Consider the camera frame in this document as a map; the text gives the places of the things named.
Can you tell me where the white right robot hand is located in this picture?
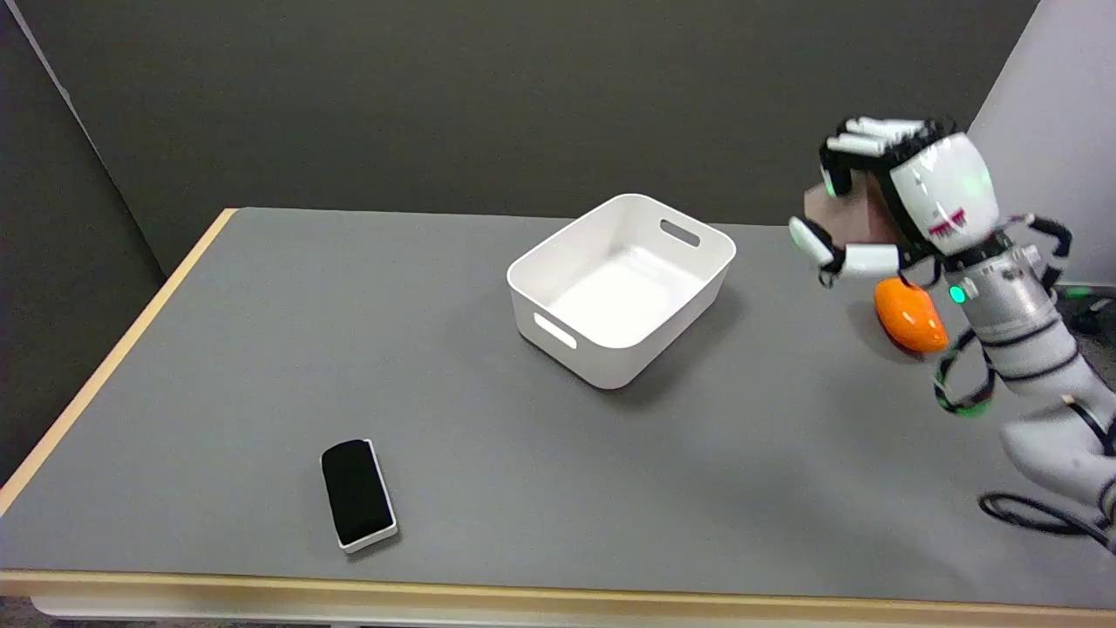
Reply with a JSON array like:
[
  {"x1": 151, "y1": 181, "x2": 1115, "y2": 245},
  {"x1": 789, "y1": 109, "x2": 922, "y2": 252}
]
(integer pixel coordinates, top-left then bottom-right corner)
[{"x1": 788, "y1": 116, "x2": 1001, "y2": 289}]

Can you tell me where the brown cardboard box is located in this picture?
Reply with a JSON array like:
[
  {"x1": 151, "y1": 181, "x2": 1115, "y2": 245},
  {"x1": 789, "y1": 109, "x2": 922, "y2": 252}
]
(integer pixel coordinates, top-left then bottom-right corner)
[{"x1": 804, "y1": 173, "x2": 903, "y2": 248}]

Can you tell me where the white plastic storage box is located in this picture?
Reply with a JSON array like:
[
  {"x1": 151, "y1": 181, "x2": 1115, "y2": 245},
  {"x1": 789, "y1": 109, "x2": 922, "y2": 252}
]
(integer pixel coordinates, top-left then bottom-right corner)
[{"x1": 507, "y1": 194, "x2": 737, "y2": 390}]

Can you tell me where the orange plastic mango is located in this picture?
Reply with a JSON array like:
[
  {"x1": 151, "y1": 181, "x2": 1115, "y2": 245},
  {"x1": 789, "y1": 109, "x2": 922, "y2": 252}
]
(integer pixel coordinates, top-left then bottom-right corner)
[{"x1": 874, "y1": 277, "x2": 949, "y2": 354}]

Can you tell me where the black whiteboard eraser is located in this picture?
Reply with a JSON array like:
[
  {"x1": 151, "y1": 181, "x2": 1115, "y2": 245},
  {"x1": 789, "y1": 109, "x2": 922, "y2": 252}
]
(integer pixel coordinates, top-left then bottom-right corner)
[{"x1": 320, "y1": 439, "x2": 398, "y2": 554}]

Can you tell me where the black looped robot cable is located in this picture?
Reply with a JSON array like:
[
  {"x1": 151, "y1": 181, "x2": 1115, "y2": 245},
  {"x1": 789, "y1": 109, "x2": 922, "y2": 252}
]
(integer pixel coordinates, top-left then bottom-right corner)
[{"x1": 934, "y1": 328, "x2": 997, "y2": 417}]

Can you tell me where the black cable on table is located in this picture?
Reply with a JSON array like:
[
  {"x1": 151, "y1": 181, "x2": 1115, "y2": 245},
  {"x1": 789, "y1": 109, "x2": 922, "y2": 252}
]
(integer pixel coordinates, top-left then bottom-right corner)
[{"x1": 978, "y1": 493, "x2": 1116, "y2": 552}]

